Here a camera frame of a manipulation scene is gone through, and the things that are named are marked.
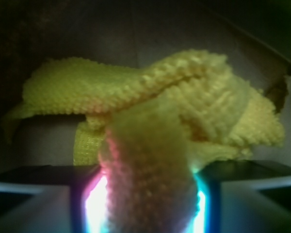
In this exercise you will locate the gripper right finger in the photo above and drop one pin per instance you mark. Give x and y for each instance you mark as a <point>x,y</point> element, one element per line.
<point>244,197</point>

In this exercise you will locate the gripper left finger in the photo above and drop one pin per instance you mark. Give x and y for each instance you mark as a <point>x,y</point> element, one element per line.
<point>52,199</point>

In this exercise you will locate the yellow microfiber cloth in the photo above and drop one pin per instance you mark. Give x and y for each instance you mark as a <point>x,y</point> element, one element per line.
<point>152,129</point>

